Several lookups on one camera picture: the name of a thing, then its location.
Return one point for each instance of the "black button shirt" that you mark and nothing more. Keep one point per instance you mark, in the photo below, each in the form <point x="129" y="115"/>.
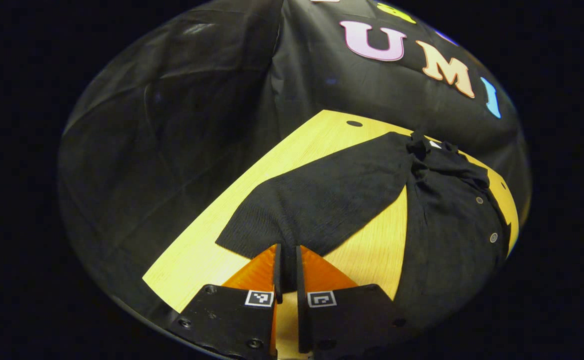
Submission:
<point x="437" y="225"/>

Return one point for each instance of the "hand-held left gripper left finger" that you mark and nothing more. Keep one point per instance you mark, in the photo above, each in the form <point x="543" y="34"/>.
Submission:
<point x="277" y="280"/>

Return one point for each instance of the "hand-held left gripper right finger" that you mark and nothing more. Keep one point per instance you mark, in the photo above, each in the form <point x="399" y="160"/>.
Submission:
<point x="301" y="300"/>

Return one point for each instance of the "black backdrop cloth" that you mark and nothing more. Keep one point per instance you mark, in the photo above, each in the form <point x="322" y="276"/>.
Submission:
<point x="171" y="125"/>

